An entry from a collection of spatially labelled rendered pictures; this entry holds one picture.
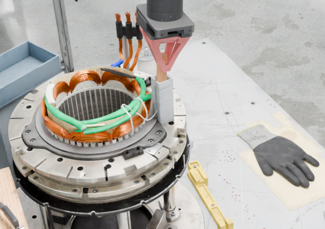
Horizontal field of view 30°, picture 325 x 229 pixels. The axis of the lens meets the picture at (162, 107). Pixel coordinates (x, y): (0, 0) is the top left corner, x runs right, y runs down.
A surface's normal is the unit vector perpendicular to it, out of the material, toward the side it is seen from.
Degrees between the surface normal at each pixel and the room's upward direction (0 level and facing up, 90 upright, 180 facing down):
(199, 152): 0
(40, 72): 90
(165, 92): 90
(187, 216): 0
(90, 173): 0
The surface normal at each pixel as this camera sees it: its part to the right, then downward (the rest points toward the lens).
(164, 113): 0.51, 0.51
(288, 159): -0.07, -0.65
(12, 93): 0.76, 0.37
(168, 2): 0.12, 0.54
